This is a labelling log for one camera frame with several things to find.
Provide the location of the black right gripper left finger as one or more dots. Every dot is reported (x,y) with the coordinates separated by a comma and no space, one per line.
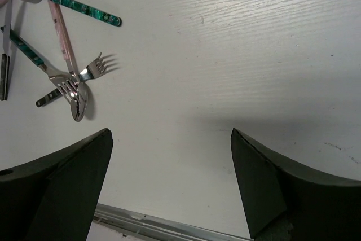
(55,197)

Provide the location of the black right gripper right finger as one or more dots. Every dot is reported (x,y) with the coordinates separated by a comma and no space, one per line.
(286,200)

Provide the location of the aluminium table edge rail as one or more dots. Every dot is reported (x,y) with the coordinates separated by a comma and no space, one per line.
(146,227)

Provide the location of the dark-handled steel knife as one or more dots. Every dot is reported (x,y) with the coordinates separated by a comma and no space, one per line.
(5,61)

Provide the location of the dark-handled steel fork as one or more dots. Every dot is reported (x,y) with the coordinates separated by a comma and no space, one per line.
(95,69)

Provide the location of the pink-handled steel spoon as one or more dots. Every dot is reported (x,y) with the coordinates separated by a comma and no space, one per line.
(68,54)

